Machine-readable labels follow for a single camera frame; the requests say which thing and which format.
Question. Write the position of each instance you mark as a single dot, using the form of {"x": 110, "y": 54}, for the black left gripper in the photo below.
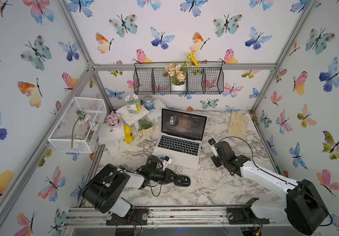
{"x": 166, "y": 178}

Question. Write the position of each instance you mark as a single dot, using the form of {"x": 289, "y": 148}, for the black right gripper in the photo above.
{"x": 213, "y": 160}

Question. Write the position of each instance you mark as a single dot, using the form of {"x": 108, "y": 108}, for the black wireless mouse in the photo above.
{"x": 182, "y": 181}

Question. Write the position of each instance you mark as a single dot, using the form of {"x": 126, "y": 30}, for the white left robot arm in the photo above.
{"x": 105, "y": 189}

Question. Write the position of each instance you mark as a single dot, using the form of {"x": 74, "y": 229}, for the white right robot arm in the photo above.
{"x": 302, "y": 207}

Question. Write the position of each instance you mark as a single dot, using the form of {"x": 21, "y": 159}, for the silver open laptop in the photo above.
{"x": 181, "y": 137}

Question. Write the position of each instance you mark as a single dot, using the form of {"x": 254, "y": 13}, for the yellow rubber duck toy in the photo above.
{"x": 128, "y": 134}

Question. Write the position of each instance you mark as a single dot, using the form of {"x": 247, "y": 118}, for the small succulent in pot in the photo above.
{"x": 146, "y": 128}

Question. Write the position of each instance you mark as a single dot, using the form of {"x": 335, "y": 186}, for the white stepped display stand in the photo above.
{"x": 113, "y": 139}

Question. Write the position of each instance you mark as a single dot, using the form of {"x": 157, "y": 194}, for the pink flower bouquet pot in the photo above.
{"x": 113, "y": 120}

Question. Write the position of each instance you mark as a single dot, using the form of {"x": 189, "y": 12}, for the green lidded jar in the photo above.
{"x": 133, "y": 104}

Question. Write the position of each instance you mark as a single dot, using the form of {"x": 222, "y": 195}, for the small blue jar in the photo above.
{"x": 149, "y": 102}

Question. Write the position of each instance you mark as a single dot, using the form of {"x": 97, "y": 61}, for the pink artificial flower stem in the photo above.
{"x": 81, "y": 118}

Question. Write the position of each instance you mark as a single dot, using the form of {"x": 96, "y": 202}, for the white pot with flowers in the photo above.
{"x": 179, "y": 73}

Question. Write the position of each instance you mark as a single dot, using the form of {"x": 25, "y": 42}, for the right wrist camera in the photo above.
{"x": 212, "y": 143}

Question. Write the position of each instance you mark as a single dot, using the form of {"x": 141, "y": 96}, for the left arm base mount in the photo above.
{"x": 134, "y": 217}

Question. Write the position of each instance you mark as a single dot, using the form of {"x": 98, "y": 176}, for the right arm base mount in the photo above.
{"x": 243, "y": 214}

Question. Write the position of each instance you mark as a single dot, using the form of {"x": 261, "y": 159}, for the aluminium front rail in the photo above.
{"x": 165, "y": 216}

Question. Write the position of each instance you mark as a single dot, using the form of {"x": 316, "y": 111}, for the black wire wall basket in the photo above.
{"x": 149, "y": 80}

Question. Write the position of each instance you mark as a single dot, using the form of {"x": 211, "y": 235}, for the white wire cage box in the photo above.
{"x": 78, "y": 127}

